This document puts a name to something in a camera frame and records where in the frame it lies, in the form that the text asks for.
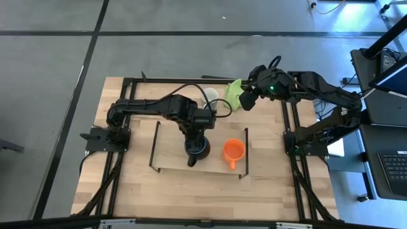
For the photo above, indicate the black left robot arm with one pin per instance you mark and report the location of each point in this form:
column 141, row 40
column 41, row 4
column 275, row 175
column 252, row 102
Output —
column 159, row 106

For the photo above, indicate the silver bar with black frame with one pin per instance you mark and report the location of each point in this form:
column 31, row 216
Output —
column 203, row 224

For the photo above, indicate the laptop on side desk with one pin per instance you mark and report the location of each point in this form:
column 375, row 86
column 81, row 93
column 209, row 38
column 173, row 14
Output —
column 372, row 111

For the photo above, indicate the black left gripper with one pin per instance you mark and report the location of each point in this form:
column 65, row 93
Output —
column 192, row 137

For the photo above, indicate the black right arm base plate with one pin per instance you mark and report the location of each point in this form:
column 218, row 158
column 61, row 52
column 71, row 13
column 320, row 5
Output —
column 313, row 149

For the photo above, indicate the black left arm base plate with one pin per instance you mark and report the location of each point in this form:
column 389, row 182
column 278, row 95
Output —
column 95, row 143

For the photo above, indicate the green cloth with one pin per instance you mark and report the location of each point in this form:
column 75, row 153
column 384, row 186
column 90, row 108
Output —
column 233, row 95

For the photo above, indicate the black diagonal pole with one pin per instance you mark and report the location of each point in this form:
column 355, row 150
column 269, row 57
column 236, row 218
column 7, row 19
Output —
column 386, row 38

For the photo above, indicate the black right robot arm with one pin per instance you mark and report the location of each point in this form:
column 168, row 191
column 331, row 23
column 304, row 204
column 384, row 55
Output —
column 330, row 92

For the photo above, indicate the white ceramic mug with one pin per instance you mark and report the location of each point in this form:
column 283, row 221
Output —
column 210, row 93

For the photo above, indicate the black laptop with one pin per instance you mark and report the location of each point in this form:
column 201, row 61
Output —
column 394, row 171

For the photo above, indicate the grey chair leg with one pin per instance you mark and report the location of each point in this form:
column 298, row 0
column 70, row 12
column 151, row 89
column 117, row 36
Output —
column 9, row 146

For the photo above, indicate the black aluminium table frame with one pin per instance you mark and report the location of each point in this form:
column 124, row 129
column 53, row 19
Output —
column 299, row 191

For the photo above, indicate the wooden shelf with black legs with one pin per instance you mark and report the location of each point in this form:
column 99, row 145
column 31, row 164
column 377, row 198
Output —
column 168, row 149

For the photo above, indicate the black caster wheel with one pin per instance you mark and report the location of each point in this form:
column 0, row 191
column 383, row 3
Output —
column 362, row 198

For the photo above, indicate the dark blue mug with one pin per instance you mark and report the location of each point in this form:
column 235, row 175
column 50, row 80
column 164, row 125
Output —
column 205, row 149

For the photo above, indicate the orange plastic cup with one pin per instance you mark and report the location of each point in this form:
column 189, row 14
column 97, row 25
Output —
column 234, row 150

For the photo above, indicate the black monitor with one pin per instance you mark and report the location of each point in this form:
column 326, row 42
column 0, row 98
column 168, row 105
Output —
column 392, row 79

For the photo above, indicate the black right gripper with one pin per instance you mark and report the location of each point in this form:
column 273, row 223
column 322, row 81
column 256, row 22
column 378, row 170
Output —
column 247, row 100

